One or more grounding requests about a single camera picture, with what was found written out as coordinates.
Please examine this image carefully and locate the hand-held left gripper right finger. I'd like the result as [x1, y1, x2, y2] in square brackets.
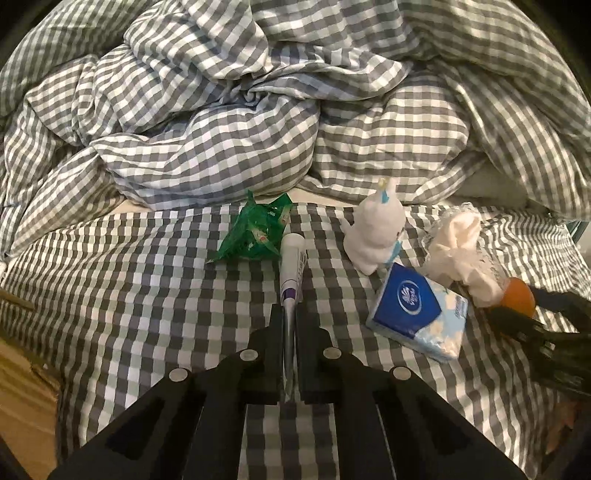
[294, 302, 528, 480]

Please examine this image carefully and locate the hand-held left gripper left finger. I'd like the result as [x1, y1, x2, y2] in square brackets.
[46, 305, 284, 480]

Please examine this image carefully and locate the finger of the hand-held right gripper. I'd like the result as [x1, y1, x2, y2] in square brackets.
[526, 284, 591, 320]
[488, 306, 591, 354]

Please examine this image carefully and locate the orange fruit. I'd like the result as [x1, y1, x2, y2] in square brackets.
[501, 277, 537, 319]

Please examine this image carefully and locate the white ointment tube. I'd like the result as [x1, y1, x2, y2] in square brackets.
[278, 233, 308, 402]

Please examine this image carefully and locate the person's right hand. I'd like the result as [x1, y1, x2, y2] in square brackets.
[547, 399, 580, 464]

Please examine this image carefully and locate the crumpled white cloth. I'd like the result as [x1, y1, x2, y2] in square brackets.
[422, 212, 506, 308]

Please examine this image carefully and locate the blue pocket tissue pack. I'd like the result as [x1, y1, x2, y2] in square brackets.
[366, 262, 468, 363]

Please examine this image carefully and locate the green snack packet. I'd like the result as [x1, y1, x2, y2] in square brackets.
[205, 189, 294, 264]

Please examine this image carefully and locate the grey checked bed sheet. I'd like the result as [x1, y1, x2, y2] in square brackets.
[0, 200, 587, 480]

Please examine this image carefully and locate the white plush toy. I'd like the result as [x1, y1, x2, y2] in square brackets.
[342, 178, 407, 276]

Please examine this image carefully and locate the grey checked duvet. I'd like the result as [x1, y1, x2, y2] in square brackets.
[0, 0, 591, 259]

